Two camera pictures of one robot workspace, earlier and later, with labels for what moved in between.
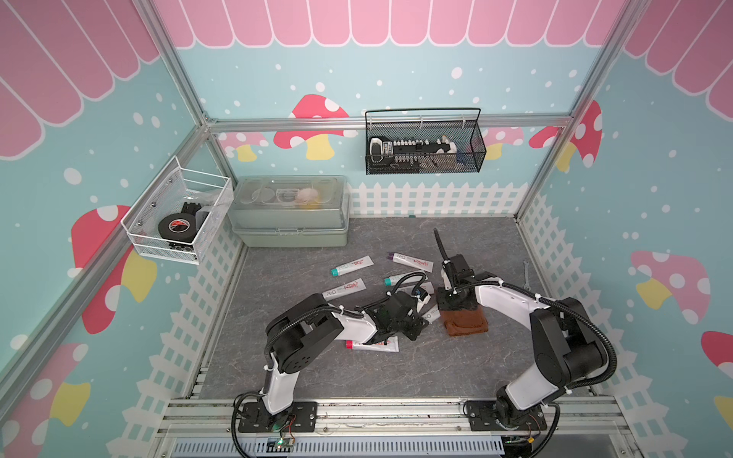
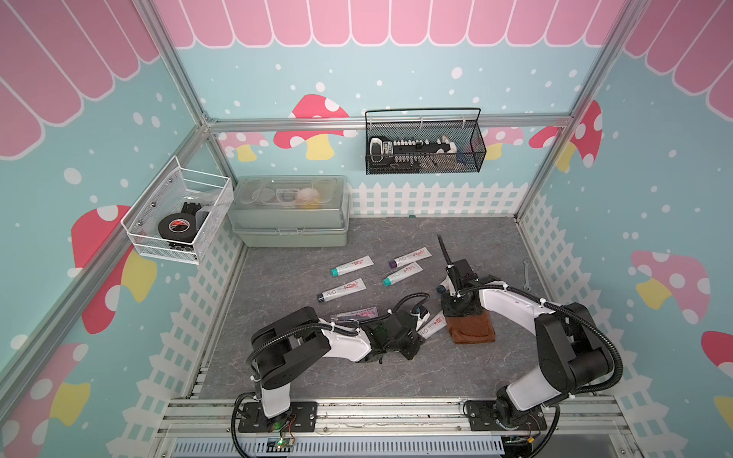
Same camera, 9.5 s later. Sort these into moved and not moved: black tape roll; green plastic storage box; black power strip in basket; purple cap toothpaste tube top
Moved: purple cap toothpaste tube top
Not moved: black tape roll; black power strip in basket; green plastic storage box
